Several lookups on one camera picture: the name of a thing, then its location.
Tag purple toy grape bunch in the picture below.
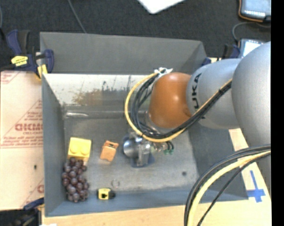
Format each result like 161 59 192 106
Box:
61 157 90 203

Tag yellow and black small plug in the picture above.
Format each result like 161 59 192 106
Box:
96 187 116 201

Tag grey metal bin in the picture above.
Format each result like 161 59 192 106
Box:
39 31 249 218

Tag black cylinder on white bracket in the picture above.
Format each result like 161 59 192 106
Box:
154 140 175 152

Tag brown cardboard board red print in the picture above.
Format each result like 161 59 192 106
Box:
0 70 45 211

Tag yellow toy brick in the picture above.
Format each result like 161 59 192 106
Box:
67 137 92 162

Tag small orange tag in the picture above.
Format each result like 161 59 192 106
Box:
99 140 120 162

